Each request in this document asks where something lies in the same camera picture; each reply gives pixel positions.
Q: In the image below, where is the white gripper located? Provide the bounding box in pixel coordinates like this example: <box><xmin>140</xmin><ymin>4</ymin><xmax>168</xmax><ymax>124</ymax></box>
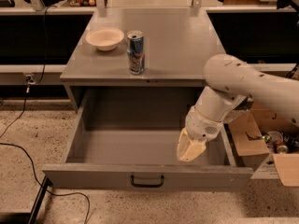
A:
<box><xmin>177</xmin><ymin>106</ymin><xmax>223</xmax><ymax>161</ymax></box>

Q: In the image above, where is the grey top drawer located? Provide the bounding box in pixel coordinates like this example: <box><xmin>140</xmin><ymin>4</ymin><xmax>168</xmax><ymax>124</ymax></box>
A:
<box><xmin>42</xmin><ymin>87</ymin><xmax>252</xmax><ymax>191</ymax></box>

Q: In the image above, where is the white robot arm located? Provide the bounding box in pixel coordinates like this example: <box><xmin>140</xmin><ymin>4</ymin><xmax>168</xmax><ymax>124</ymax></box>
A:
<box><xmin>177</xmin><ymin>54</ymin><xmax>299</xmax><ymax>161</ymax></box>

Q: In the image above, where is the open cardboard box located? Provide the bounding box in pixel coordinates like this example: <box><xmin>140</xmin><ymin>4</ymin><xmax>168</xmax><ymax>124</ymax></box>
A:
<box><xmin>228</xmin><ymin>103</ymin><xmax>299</xmax><ymax>188</ymax></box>

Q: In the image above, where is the grey drawer cabinet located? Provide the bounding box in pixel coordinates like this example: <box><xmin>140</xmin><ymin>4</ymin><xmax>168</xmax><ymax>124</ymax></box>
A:
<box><xmin>61</xmin><ymin>7</ymin><xmax>225</xmax><ymax>109</ymax></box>

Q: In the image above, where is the red soda can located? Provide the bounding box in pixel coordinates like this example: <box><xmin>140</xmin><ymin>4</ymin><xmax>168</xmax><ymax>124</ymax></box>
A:
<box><xmin>273</xmin><ymin>140</ymin><xmax>288</xmax><ymax>154</ymax></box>

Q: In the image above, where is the blue silver drink can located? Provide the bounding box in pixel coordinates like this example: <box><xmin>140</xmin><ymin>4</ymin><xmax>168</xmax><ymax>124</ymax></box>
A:
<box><xmin>127</xmin><ymin>31</ymin><xmax>145</xmax><ymax>75</ymax></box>

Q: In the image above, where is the white bowl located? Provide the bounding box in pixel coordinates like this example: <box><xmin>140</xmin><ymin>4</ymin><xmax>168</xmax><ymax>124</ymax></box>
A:
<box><xmin>86</xmin><ymin>27</ymin><xmax>124</xmax><ymax>51</ymax></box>

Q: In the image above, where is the black metal stand leg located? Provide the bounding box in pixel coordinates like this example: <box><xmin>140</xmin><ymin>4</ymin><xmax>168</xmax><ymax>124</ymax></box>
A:
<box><xmin>0</xmin><ymin>176</ymin><xmax>51</xmax><ymax>224</ymax></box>

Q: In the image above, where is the black floor cable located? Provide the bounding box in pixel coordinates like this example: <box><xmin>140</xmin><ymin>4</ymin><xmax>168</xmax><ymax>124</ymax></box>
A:
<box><xmin>0</xmin><ymin>142</ymin><xmax>92</xmax><ymax>224</ymax></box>

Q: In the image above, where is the black hanging cable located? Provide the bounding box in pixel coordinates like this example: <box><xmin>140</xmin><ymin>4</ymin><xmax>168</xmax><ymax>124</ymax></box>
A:
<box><xmin>0</xmin><ymin>5</ymin><xmax>50</xmax><ymax>138</ymax></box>

